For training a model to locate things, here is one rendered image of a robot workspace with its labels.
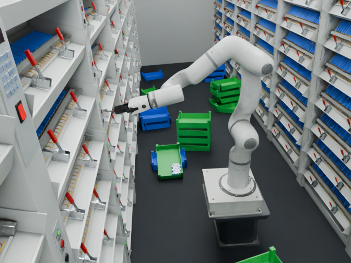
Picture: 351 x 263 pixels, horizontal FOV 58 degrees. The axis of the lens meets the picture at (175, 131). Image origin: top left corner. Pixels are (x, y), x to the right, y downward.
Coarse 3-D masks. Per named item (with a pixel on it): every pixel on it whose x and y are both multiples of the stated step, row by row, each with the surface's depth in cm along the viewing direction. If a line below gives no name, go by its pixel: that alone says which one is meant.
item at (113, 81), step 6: (108, 78) 191; (114, 78) 192; (114, 84) 193; (114, 90) 185; (102, 96) 173; (108, 96) 175; (114, 96) 178; (108, 102) 168; (102, 108) 160; (108, 108) 162; (108, 120) 150
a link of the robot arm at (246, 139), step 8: (232, 128) 169; (240, 128) 163; (248, 128) 161; (232, 136) 169; (240, 136) 160; (248, 136) 159; (256, 136) 160; (240, 144) 161; (248, 144) 159; (256, 144) 161; (232, 152) 172; (240, 152) 167; (248, 152) 168; (232, 160) 176; (240, 160) 173; (248, 160) 174
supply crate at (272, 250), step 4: (272, 248) 135; (268, 252) 137; (272, 252) 135; (256, 256) 135; (260, 256) 136; (264, 256) 137; (268, 256) 138; (272, 256) 136; (276, 256) 135; (244, 260) 134; (248, 260) 135; (252, 260) 136; (256, 260) 137; (260, 260) 138; (264, 260) 138; (268, 260) 139; (272, 260) 138; (276, 260) 136; (280, 260) 133
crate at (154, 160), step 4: (152, 152) 287; (180, 152) 292; (184, 152) 287; (152, 156) 289; (156, 156) 291; (184, 156) 289; (152, 160) 282; (156, 160) 288; (184, 160) 272; (152, 164) 272; (156, 164) 282; (184, 164) 274; (152, 168) 274; (156, 168) 274
